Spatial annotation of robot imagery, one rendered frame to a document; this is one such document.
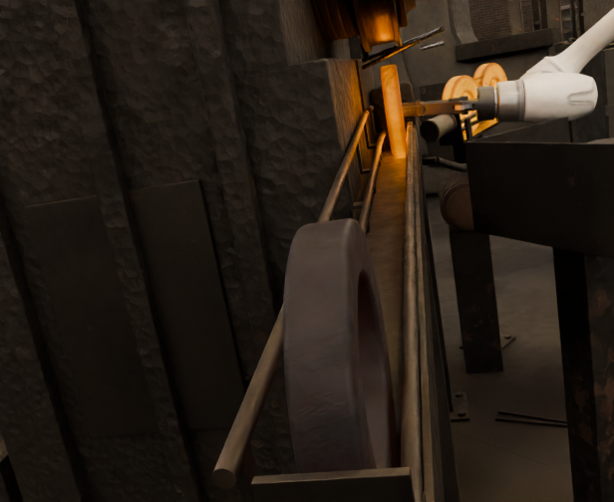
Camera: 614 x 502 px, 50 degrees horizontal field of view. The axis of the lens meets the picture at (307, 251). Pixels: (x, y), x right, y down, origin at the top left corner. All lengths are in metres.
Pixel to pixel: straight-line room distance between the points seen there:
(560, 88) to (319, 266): 1.24
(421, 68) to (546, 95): 2.67
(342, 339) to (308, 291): 0.03
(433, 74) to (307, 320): 3.85
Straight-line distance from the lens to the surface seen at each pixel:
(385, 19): 1.32
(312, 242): 0.35
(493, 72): 2.02
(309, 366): 0.31
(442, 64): 4.12
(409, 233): 0.74
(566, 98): 1.53
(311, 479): 0.32
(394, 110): 1.35
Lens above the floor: 0.85
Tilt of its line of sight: 14 degrees down
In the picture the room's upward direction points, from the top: 10 degrees counter-clockwise
